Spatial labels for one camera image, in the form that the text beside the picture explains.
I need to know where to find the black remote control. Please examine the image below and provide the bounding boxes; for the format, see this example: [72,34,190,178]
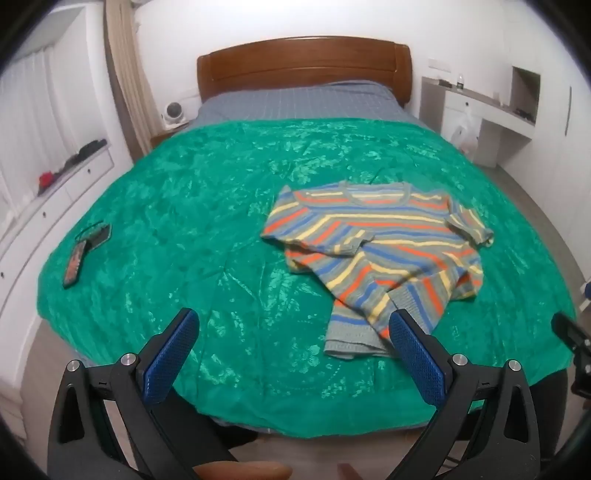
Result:
[63,241,88,289]

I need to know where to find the white plastic bag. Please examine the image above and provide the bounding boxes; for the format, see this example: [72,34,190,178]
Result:
[450,104,481,155]

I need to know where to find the striped knit sweater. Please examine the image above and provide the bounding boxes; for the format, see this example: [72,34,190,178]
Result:
[261,181,495,360]

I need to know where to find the green floral blanket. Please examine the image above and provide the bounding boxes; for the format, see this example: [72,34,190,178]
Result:
[37,117,578,437]

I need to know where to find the person's left hand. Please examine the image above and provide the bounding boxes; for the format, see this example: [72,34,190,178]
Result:
[193,462,362,480]

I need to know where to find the grey checked bed sheet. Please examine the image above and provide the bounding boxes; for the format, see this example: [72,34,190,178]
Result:
[191,80,428,127]

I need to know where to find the wooden nightstand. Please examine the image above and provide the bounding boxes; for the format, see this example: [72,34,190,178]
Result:
[150,122,190,148]

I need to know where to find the black clothes pile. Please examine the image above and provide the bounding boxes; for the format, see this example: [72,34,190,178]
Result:
[65,139,108,169]

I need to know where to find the white sheer curtain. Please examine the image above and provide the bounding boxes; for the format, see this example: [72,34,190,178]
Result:
[0,41,70,204]

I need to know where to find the white drawer cabinet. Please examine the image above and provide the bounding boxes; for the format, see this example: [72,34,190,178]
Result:
[0,138,134,319]

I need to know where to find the beige curtain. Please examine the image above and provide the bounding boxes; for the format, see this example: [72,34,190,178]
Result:
[104,0,153,160]

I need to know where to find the small white desk fan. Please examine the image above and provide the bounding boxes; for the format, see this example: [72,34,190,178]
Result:
[161,102,188,126]

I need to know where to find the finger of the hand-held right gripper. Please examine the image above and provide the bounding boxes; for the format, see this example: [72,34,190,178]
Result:
[551,313,591,352]

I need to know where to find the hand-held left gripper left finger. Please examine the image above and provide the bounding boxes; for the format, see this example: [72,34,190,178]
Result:
[47,308,241,480]

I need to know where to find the white wardrobe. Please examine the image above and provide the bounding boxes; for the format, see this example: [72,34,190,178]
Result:
[510,46,591,222]

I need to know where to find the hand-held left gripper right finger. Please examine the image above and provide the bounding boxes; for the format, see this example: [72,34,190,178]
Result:
[389,309,541,480]

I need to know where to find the wooden bed headboard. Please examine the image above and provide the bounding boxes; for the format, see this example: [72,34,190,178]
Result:
[197,36,413,109]

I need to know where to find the white built-in desk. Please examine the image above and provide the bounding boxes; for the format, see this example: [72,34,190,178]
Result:
[420,76,536,168]

